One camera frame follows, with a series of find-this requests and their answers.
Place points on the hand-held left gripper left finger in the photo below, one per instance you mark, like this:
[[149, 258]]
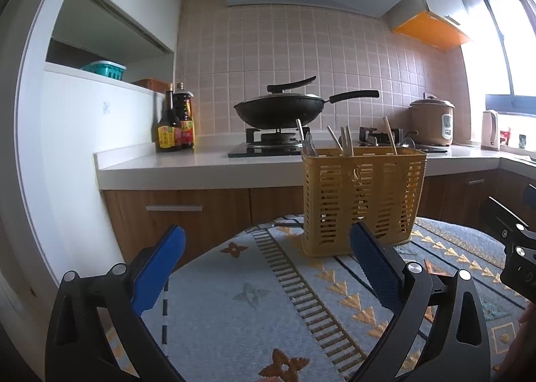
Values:
[[161, 269]]

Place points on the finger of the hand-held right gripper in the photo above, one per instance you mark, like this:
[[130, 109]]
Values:
[[502, 214]]

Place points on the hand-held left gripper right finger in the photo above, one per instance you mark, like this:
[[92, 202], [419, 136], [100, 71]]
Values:
[[377, 271]]

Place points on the yellow slotted utensil basket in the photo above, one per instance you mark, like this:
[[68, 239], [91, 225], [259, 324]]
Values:
[[363, 202]]

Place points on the wooden chopstick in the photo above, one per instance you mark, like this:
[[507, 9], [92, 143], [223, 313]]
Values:
[[391, 135], [333, 138], [350, 140], [344, 140]]

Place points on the clear plastic spoon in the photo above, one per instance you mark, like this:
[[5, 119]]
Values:
[[300, 128], [310, 145]]

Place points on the white electric kettle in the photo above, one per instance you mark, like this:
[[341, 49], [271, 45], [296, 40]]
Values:
[[490, 130]]

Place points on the white kitchen countertop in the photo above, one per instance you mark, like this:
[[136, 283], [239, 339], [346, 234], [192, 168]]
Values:
[[176, 164]]

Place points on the blue patterned tablecloth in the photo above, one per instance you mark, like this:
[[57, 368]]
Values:
[[259, 315]]

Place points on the beige rice cooker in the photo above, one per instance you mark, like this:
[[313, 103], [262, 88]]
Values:
[[433, 120]]

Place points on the metal ladle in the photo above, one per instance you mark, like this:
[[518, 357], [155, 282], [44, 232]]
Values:
[[408, 143]]

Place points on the dark soy sauce bottle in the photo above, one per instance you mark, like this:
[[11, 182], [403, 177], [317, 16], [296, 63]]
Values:
[[186, 122], [168, 130]]

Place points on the black gas stove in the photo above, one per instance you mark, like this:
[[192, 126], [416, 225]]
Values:
[[268, 147]]

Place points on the kitchen window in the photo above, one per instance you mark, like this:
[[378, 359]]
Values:
[[502, 42]]

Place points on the black wok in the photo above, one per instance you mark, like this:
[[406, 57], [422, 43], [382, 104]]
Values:
[[280, 114]]

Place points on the brown woven basket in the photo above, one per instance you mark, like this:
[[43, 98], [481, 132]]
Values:
[[150, 83]]

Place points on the teal plastic basket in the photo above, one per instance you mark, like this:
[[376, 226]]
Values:
[[104, 69]]

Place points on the orange wall cabinet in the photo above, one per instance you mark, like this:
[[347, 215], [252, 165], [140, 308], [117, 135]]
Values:
[[431, 26]]

